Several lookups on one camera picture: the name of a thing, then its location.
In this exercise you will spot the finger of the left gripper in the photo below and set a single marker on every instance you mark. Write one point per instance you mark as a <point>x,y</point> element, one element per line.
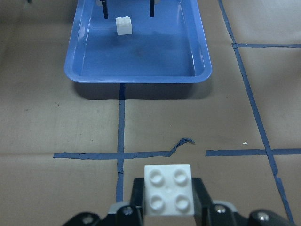
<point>105,9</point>
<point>152,8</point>

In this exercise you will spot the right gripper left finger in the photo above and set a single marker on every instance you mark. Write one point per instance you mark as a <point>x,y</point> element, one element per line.
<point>137,202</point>

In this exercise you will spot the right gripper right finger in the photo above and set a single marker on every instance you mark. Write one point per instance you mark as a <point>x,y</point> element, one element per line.
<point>202,201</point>

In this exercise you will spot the white block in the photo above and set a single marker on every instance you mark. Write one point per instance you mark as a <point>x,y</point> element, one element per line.
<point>168,190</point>
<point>124,25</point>

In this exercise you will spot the blue plastic tray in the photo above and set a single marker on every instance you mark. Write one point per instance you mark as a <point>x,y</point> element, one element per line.
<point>167,48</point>

